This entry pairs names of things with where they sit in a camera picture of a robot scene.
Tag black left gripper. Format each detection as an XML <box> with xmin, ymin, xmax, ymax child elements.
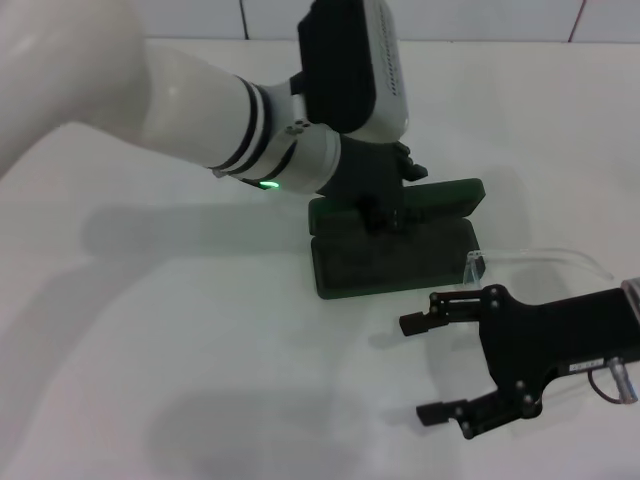
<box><xmin>319</xmin><ymin>137</ymin><xmax>430</xmax><ymax>236</ymax></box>

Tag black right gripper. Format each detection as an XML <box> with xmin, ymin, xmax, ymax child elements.
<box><xmin>398</xmin><ymin>282</ymin><xmax>640</xmax><ymax>442</ymax></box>

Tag green glasses case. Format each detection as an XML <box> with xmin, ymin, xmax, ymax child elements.
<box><xmin>307</xmin><ymin>177</ymin><xmax>487</xmax><ymax>301</ymax></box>

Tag clear white glasses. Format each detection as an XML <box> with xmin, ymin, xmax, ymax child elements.
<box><xmin>458</xmin><ymin>243</ymin><xmax>616</xmax><ymax>290</ymax></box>

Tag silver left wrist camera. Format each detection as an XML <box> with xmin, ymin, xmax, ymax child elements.
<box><xmin>287</xmin><ymin>0</ymin><xmax>412</xmax><ymax>147</ymax></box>

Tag right gripper cable with plug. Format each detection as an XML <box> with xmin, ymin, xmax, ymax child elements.
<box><xmin>585</xmin><ymin>355</ymin><xmax>640</xmax><ymax>405</ymax></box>

